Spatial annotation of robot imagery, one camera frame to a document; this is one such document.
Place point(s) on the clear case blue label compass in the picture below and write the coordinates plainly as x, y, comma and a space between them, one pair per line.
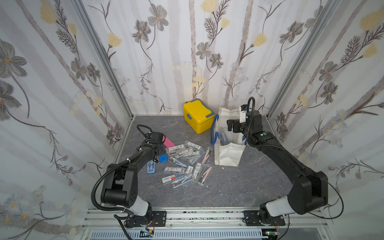
224, 140

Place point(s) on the clear case label top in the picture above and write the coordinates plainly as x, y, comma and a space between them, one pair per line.
174, 149

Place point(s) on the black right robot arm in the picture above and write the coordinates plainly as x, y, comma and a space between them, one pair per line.
309, 189

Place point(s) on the clear case pink compass upper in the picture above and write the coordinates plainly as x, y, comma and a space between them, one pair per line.
207, 154

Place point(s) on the white canvas bag blue handles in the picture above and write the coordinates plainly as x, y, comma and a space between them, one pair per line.
228, 146

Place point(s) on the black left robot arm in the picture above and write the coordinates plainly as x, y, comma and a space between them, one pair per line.
117, 189

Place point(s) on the blue opaque plastic case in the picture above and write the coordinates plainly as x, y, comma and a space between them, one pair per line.
163, 158

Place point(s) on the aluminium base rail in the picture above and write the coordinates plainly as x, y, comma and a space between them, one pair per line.
230, 224

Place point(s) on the clear case white barcode label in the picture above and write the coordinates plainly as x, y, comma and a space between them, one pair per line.
196, 171

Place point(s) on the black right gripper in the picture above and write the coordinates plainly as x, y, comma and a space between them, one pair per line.
236, 126

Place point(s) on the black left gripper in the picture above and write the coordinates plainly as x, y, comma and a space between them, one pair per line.
162, 149

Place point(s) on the clear case red mark label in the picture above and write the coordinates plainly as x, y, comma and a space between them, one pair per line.
170, 178

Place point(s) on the yellow lidded storage box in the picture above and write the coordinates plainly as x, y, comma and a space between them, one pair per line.
198, 115

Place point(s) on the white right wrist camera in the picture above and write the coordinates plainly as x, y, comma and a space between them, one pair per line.
243, 109

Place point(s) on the pink plastic case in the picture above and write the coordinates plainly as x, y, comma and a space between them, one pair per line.
167, 143

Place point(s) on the clear case pink compass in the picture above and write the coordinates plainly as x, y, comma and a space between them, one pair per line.
205, 174
207, 154

